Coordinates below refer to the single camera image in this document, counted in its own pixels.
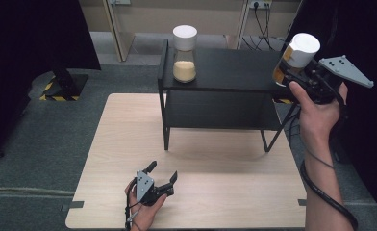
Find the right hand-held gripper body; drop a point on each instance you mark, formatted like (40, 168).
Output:
(343, 69)

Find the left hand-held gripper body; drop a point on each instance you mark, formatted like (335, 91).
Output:
(145, 186)

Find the glass jar orange taped lid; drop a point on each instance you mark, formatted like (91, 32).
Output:
(303, 48)

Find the black two-tier shelf rack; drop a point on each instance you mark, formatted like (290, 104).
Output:
(234, 70)

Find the glass jar plain white lid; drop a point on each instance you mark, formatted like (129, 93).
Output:
(184, 57)

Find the person's left hand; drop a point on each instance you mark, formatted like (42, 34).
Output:
(143, 216)

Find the person's right hand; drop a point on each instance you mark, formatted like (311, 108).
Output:
(318, 120)

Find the yellow black striped tape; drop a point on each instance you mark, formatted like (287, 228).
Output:
(284, 101)

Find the dark curtain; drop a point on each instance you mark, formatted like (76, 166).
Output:
(369, 134)
(23, 48)

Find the grey floor tape strip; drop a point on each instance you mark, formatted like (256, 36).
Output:
(72, 205)
(302, 202)

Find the black stand base striped tape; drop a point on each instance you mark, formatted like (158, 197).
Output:
(66, 84)

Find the wooden frame leg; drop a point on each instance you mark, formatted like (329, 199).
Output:
(119, 35)
(239, 32)

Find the white wall power outlet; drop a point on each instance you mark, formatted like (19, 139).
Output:
(260, 4)

